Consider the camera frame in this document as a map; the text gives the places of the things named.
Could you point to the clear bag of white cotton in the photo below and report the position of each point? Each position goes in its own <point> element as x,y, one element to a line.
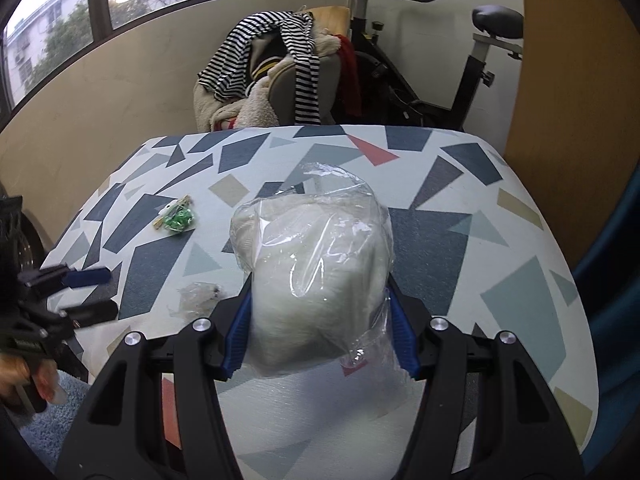
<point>310,270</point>

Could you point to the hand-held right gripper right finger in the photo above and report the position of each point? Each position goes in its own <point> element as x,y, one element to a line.
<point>402,330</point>

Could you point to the black yellow striped garment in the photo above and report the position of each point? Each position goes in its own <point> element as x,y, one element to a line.
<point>265,67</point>

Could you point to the person's left hand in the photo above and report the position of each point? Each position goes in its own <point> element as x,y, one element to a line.
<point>15,372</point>

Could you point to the black white striped shirt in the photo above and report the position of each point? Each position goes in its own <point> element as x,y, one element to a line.
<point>240,55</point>

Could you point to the small crumpled clear plastic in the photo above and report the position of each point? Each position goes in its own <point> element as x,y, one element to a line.
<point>197,296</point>

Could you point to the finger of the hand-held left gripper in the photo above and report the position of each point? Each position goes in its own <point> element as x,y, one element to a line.
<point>95,312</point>
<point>90,276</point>

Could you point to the blue carpet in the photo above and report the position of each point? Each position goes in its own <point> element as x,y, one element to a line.
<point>55,430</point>

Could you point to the red cloth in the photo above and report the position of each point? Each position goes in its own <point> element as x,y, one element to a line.
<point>350,70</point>

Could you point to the green candy packet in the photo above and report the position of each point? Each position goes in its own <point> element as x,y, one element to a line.
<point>176,220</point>

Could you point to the beige fleece blanket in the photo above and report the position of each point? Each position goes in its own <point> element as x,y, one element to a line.
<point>255,105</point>

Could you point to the wooden panel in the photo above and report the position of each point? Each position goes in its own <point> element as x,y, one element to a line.
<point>575,85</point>

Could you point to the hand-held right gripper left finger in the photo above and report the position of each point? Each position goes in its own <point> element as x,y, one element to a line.
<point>239,330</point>

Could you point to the tan chair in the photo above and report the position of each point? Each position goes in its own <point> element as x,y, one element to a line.
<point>327,85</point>

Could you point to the black exercise bike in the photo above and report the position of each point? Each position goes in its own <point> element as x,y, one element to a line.
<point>495,17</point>

